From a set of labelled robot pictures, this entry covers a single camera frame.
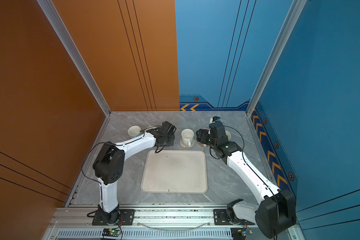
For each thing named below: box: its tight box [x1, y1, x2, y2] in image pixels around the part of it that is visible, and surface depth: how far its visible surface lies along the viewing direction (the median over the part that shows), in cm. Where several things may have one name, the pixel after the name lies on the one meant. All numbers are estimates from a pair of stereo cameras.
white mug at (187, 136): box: [181, 128, 195, 147], surface depth 96 cm
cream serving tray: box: [140, 150, 208, 194], surface depth 91 cm
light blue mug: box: [127, 125, 143, 139], surface depth 99 cm
